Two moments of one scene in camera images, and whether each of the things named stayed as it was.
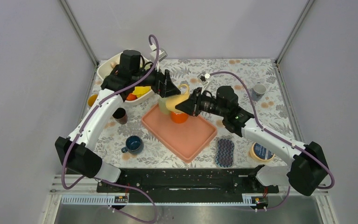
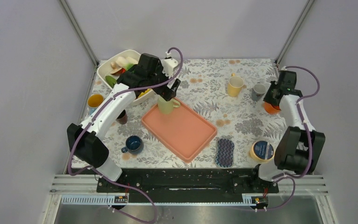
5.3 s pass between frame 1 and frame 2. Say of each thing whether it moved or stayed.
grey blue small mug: stayed
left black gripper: stayed
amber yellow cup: stayed
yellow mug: moved
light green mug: stayed
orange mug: moved
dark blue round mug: stayed
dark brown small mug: stayed
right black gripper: moved
